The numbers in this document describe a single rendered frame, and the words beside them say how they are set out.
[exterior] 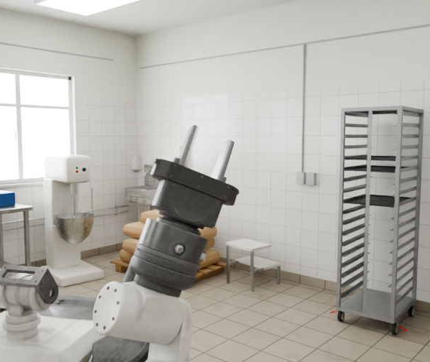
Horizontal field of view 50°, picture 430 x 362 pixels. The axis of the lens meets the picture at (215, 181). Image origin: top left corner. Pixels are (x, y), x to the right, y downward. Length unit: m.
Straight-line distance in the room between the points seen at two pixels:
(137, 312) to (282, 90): 4.67
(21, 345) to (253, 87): 4.75
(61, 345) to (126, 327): 0.28
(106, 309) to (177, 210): 0.15
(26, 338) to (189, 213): 0.42
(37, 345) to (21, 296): 0.08
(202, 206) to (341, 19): 4.42
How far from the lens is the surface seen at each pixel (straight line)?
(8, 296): 0.88
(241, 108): 5.47
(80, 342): 0.87
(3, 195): 5.16
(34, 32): 6.04
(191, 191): 0.61
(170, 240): 0.59
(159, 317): 0.61
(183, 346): 0.64
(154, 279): 0.60
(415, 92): 4.57
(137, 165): 6.67
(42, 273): 0.84
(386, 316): 4.12
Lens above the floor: 1.58
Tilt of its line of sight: 5 degrees down
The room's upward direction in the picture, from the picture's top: straight up
